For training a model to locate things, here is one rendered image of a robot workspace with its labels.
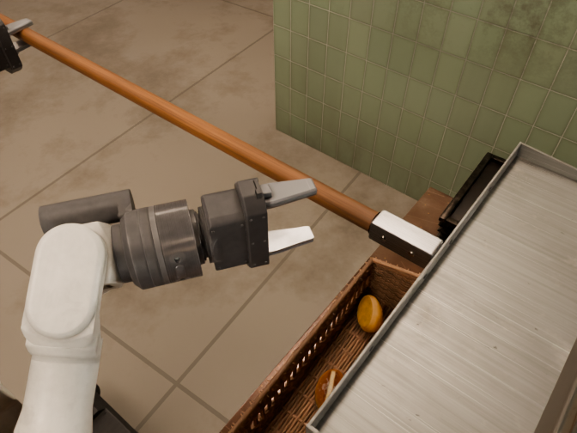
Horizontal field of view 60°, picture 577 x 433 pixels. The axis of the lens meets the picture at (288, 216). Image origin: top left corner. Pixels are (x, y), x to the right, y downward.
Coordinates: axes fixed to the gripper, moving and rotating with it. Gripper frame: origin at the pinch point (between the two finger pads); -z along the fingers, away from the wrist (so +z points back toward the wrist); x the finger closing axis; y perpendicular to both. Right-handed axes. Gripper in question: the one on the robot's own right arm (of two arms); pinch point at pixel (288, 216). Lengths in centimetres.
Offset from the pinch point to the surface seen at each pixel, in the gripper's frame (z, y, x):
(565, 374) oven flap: -9.0, -29.3, 13.7
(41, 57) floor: 79, 288, -127
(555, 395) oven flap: -7.6, -30.3, 13.7
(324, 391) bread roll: -9, 3, -63
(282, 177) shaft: -3.3, 13.5, -6.9
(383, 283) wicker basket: -32, 23, -60
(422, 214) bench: -57, 48, -69
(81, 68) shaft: 24, 53, -8
